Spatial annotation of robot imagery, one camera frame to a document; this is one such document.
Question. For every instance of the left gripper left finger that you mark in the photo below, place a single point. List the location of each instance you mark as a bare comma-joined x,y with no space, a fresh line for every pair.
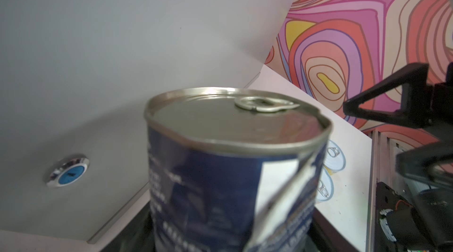
137,236

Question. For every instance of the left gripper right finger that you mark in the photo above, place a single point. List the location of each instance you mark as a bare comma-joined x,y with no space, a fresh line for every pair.
326,238

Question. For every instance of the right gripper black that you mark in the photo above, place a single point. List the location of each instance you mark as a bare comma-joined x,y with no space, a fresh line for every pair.
405,99

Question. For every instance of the chopped tomato can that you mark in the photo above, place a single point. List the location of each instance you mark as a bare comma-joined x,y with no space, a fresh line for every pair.
233,170

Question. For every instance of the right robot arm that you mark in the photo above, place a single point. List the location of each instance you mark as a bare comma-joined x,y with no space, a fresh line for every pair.
411,191

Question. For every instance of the pink-label can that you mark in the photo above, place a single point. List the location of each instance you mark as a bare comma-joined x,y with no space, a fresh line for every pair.
325,188

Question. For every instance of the yellow-label can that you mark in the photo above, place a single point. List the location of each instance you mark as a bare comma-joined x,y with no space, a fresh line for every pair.
334,160

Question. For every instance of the grey metal cabinet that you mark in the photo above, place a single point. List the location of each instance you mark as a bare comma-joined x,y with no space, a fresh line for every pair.
75,77

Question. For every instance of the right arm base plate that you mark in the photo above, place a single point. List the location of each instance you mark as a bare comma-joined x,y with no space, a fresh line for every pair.
386,199

